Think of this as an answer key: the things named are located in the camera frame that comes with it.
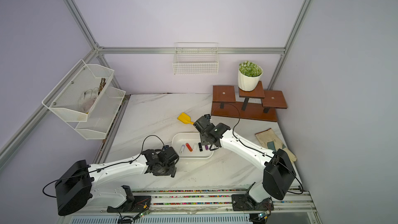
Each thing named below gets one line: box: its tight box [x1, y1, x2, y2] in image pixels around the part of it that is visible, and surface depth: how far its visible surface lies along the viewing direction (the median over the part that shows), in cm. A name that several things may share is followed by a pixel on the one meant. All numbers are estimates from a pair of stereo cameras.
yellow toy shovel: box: [177, 112, 195, 125], surface depth 109 cm
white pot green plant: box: [237, 60, 264, 92], surface depth 86 cm
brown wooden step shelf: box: [210, 80, 288, 122], surface depth 103 cm
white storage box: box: [171, 132, 215, 159], surface depth 94 cm
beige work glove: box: [254, 128, 298, 162], surface depth 98 cm
